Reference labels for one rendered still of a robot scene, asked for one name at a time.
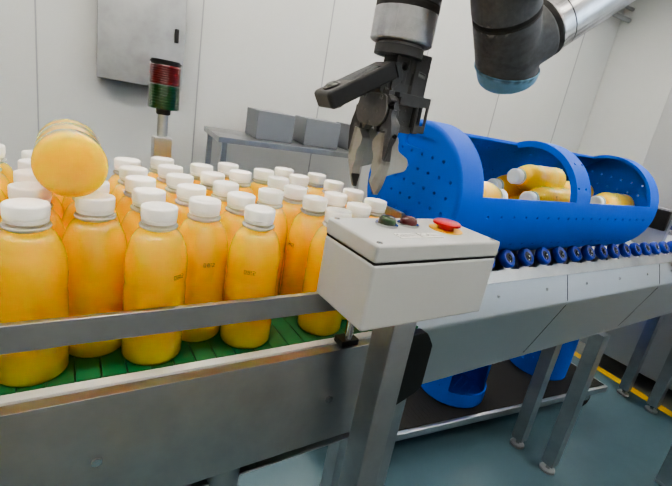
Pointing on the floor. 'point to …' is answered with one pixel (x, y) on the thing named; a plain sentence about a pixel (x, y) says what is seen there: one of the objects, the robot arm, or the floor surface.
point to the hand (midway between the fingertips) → (361, 181)
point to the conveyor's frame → (191, 417)
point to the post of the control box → (376, 404)
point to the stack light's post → (160, 146)
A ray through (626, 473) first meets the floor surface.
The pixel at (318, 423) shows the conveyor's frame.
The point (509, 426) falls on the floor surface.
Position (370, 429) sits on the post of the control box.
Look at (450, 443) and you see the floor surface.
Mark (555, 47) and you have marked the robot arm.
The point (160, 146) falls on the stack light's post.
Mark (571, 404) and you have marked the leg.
